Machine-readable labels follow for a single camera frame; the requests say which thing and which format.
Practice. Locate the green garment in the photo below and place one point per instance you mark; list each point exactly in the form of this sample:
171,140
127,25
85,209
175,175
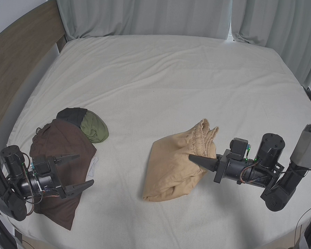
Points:
96,128

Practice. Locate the white garment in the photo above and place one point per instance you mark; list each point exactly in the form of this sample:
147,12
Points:
92,166

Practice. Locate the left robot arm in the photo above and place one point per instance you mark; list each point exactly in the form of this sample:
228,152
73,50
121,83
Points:
13,157

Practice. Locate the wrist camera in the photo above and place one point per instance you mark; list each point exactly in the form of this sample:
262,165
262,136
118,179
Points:
238,146
41,166

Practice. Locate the brown garment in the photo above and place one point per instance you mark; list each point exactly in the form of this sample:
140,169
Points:
62,144

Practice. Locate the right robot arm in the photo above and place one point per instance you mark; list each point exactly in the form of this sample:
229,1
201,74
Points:
272,149

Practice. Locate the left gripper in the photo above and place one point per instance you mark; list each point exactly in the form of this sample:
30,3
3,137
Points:
41,184

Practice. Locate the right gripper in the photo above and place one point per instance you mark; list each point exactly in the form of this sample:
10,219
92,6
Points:
233,170

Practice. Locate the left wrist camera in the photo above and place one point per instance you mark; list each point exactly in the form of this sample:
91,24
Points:
41,166

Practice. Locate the bed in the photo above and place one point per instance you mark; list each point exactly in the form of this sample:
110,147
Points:
171,69

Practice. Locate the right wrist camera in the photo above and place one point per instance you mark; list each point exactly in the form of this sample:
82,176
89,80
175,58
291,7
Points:
238,146

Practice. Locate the black garment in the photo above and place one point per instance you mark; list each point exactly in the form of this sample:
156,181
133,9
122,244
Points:
70,115

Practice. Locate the tan shorts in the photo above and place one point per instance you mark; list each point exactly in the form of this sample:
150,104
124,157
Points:
171,165

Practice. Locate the grey-green curtain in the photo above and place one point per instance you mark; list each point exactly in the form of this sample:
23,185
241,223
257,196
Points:
145,9
280,14

